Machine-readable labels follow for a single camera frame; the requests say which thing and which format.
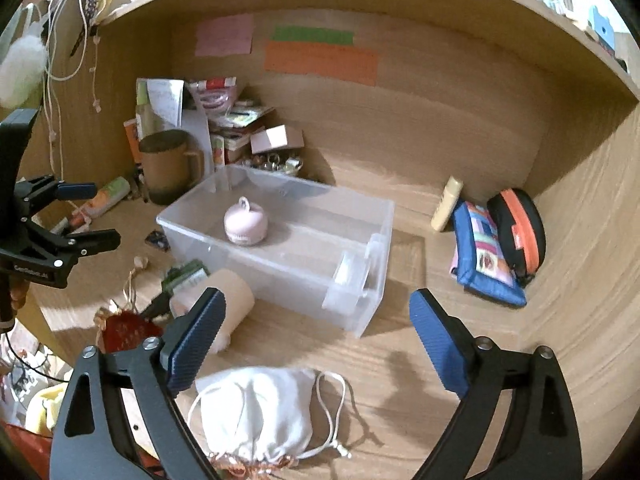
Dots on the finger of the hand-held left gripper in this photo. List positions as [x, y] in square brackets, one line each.
[92, 241]
[75, 190]

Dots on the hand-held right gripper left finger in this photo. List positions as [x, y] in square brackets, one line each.
[196, 342]

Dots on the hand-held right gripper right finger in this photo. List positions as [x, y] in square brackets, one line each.
[440, 345]

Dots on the beige tape roll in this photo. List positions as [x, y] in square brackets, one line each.
[235, 292]

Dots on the dark green bottle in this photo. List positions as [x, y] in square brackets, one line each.
[186, 275]

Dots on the red pouch with gold ribbon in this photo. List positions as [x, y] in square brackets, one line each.
[125, 331]

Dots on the clear plastic storage box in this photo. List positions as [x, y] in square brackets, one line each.
[305, 245]

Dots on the wooden desktop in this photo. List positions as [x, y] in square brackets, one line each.
[400, 390]

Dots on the orange and green tube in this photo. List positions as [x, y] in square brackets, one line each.
[107, 195]

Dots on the small black packet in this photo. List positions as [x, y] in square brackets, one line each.
[157, 240]

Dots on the orange carton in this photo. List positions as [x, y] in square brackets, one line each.
[131, 142]

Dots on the white fluffy ball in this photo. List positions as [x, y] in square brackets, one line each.
[20, 70]

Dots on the brown mug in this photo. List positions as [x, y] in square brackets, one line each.
[162, 170]

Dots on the blue patchwork pouch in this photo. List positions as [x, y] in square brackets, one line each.
[477, 245]

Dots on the yellow green clear bottle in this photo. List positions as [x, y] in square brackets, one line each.
[143, 105]

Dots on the pink round case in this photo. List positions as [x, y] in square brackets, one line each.
[245, 225]

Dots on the white handwritten paper note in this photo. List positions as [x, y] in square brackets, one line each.
[166, 100]

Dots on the large white paper sheet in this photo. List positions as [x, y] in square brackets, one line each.
[196, 130]

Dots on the cream tube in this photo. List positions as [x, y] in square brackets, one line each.
[446, 205]

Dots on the black and orange zip case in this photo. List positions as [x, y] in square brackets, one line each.
[525, 225]

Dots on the fruit print box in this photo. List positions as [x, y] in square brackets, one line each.
[218, 150]

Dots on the yellow cloth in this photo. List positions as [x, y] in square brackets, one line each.
[42, 407]

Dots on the stack of small packets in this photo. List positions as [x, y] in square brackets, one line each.
[227, 105]

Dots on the pile of metal trinkets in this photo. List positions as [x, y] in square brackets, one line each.
[272, 162]

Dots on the small white cardboard box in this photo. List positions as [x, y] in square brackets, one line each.
[275, 139]

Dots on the pink paper note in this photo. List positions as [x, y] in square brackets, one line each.
[224, 35]

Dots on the orange paper sheet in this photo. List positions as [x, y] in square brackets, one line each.
[320, 64]

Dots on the green paper strip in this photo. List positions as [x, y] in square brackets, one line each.
[312, 36]

